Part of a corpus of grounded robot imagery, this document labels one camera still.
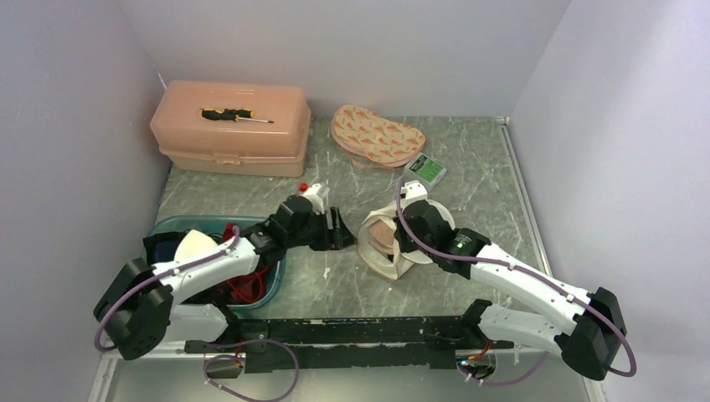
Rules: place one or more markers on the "red satin bra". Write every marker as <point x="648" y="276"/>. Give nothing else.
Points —
<point x="247" y="289"/>

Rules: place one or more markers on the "floral mesh laundry bag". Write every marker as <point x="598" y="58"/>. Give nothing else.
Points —
<point x="371" y="141"/>

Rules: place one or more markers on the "dark blue cloth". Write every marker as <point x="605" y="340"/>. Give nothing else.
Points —
<point x="161" y="247"/>

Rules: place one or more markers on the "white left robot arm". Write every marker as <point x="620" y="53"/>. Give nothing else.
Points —
<point x="146" y="305"/>

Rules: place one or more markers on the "beige lace bra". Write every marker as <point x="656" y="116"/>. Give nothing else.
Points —
<point x="382" y="236"/>

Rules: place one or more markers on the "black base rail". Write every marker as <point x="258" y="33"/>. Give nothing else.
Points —
<point x="436" y="342"/>

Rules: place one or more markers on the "pink plastic storage box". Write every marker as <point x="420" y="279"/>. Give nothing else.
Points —
<point x="233" y="147"/>

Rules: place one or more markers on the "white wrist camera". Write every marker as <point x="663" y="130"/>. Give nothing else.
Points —
<point x="317" y="194"/>
<point x="412" y="191"/>

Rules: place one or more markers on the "teal plastic basin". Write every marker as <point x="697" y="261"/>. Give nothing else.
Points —
<point x="215" y="226"/>

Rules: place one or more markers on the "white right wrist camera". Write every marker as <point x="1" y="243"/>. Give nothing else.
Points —
<point x="412" y="191"/>

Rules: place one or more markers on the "black yellow screwdriver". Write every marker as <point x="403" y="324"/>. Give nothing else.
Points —
<point x="232" y="115"/>

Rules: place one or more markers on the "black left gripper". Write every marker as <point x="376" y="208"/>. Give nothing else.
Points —
<point x="340" y="235"/>

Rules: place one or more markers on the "round white mesh pouch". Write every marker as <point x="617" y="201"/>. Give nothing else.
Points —
<point x="392" y="267"/>

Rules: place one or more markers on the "white green small box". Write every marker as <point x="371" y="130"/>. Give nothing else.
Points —
<point x="424" y="170"/>

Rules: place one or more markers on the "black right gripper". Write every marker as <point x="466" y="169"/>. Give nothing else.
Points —
<point x="403" y="243"/>

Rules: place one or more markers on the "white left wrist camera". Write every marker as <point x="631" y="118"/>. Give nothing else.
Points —
<point x="317" y="194"/>

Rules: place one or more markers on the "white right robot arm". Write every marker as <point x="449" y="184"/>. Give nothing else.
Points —
<point x="586" y="329"/>

